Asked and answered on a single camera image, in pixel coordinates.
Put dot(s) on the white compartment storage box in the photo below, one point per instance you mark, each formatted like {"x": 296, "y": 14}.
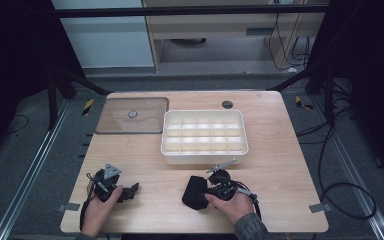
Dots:
{"x": 204, "y": 156}

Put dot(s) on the person's right hand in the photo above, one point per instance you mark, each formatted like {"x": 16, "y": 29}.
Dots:
{"x": 231, "y": 208}

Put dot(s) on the transparent box lid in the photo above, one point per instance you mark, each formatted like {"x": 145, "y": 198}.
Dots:
{"x": 126, "y": 123}

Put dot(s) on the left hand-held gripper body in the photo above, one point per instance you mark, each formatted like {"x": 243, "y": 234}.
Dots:
{"x": 106, "y": 181}

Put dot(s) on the light wooden desk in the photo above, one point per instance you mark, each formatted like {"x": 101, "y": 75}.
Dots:
{"x": 213, "y": 25}

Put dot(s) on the black sock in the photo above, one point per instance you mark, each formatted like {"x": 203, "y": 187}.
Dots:
{"x": 193, "y": 193}

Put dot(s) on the black metal stand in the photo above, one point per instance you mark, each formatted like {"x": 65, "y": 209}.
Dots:
{"x": 329, "y": 96}
{"x": 51, "y": 100}

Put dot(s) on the aluminium floor rail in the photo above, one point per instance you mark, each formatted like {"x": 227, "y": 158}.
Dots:
{"x": 30, "y": 173}
{"x": 356, "y": 180}

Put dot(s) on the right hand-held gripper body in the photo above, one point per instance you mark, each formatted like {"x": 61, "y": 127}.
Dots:
{"x": 222, "y": 185}

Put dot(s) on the grey metal bracket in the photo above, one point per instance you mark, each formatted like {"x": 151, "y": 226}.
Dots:
{"x": 320, "y": 207}
{"x": 68, "y": 207}

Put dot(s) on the yellow black striped tape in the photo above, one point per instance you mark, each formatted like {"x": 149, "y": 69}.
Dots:
{"x": 87, "y": 106}
{"x": 302, "y": 104}

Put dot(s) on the black horizontal bar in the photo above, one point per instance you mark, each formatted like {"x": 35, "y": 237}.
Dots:
{"x": 180, "y": 11}

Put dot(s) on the white cabinet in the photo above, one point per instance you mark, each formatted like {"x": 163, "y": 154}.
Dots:
{"x": 106, "y": 40}

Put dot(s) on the person's left hand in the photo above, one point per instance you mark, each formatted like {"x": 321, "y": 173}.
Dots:
{"x": 96, "y": 216}

